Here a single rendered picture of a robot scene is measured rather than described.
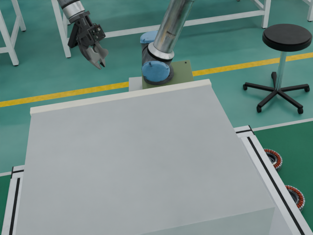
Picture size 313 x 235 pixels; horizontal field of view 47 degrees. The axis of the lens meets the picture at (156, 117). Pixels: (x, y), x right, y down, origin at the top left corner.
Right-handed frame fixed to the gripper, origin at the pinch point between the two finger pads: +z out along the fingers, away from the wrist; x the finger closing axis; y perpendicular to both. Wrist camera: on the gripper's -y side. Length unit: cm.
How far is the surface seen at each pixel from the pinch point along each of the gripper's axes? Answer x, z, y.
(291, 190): 6, 67, 51
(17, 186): -59, 15, 16
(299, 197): 4, 69, 53
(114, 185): -61, 16, 56
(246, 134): -13, 34, 56
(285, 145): 31, 63, 42
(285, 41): 153, 49, 10
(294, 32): 168, 48, 12
